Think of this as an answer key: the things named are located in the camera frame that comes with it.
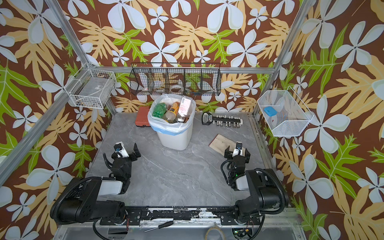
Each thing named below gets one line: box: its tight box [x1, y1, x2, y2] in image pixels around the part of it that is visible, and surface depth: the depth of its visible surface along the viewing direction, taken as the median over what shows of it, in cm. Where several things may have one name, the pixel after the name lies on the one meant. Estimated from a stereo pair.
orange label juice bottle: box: [164, 101, 180, 124], surface depth 87 cm
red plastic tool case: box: [135, 106, 150, 127], surface depth 121 cm
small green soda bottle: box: [151, 102, 167, 119], surface depth 81 cm
